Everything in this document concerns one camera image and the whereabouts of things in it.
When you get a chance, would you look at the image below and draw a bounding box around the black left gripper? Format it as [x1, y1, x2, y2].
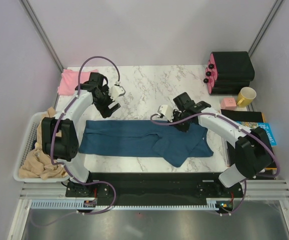
[93, 85, 121, 119]

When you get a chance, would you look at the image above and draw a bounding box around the blue t-shirt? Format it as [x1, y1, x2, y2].
[79, 120, 214, 168]

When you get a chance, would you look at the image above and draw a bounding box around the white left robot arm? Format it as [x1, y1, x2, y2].
[41, 72, 126, 197]

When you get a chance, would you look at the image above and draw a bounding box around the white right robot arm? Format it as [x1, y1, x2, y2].
[171, 92, 275, 197]

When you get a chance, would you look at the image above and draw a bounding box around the pink folded t-shirt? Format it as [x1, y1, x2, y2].
[57, 69, 98, 96]

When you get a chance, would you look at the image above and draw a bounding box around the pink power socket cube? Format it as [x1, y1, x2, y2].
[220, 97, 237, 111]

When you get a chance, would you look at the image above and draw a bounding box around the black pink drawer organizer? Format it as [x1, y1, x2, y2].
[203, 51, 255, 95]

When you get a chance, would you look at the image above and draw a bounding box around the yellow mug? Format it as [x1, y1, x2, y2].
[236, 87, 257, 108]

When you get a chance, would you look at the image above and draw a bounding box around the blue illustrated book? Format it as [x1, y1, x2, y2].
[237, 121, 277, 147]

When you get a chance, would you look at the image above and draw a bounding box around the white plastic basket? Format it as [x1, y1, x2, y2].
[13, 112, 70, 184]

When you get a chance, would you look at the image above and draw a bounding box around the beige t-shirt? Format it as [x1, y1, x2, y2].
[18, 107, 68, 180]

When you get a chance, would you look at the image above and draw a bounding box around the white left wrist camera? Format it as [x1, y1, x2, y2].
[109, 84, 126, 101]

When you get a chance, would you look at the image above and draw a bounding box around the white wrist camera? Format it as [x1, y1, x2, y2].
[109, 84, 126, 101]
[157, 104, 174, 122]

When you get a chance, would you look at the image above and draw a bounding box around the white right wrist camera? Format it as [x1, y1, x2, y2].
[157, 104, 174, 122]

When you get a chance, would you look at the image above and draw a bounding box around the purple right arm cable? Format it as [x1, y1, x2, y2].
[150, 112, 282, 217]

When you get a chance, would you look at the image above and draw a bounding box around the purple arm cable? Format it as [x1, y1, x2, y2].
[30, 56, 122, 227]
[150, 112, 282, 217]

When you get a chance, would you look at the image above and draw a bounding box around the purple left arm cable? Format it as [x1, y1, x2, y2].
[30, 56, 122, 227]

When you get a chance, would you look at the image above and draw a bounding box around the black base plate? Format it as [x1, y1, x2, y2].
[65, 172, 243, 205]

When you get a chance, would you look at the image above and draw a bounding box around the aluminium frame rail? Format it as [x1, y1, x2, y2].
[19, 0, 64, 73]
[248, 0, 285, 58]

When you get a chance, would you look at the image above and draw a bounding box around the white slotted cable duct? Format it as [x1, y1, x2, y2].
[30, 198, 225, 211]

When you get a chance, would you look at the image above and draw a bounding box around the aluminium frame rail right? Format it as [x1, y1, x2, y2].
[248, 0, 285, 58]

